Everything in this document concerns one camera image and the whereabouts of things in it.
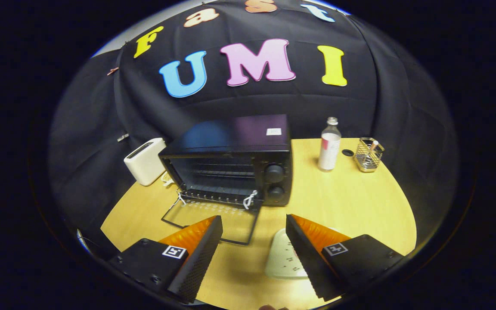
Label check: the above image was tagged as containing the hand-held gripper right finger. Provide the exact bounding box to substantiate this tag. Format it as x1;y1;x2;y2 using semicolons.
285;214;406;302

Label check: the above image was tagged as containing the metal wire basket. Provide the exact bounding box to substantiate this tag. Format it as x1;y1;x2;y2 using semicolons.
354;137;385;173

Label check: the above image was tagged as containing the white bread toaster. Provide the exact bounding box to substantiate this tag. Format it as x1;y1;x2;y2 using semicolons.
124;138;167;186

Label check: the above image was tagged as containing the white square plate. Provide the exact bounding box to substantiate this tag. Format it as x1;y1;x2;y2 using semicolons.
265;228;309;279

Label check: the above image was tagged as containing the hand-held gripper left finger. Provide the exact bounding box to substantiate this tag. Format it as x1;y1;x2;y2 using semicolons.
108;215;223;304

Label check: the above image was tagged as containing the black toaster oven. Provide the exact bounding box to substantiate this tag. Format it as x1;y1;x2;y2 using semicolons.
158;114;294;246

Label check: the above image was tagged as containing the clear bottle with white label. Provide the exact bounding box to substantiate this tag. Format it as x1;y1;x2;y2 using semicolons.
318;117;342;172

